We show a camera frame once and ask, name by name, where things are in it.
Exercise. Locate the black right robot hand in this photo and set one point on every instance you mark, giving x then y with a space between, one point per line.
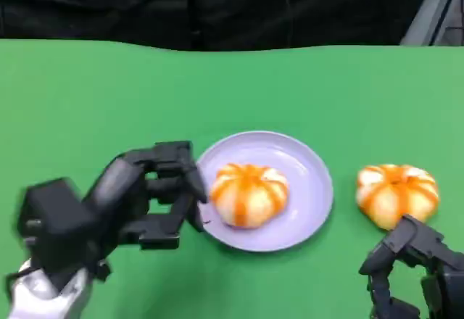
446 272

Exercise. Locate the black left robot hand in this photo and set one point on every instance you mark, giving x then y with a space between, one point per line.
119 195

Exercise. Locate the orange and white bread roll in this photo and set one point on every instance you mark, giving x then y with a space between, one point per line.
395 195
250 195

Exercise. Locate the green table cloth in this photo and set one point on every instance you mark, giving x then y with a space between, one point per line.
232 90

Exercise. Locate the lilac plate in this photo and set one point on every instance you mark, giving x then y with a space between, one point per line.
311 195

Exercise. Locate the black backdrop curtain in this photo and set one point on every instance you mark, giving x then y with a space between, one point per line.
181 7

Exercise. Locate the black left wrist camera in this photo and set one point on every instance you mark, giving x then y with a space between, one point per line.
54 221

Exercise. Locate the grey metal frame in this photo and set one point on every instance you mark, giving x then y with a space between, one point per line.
435 11

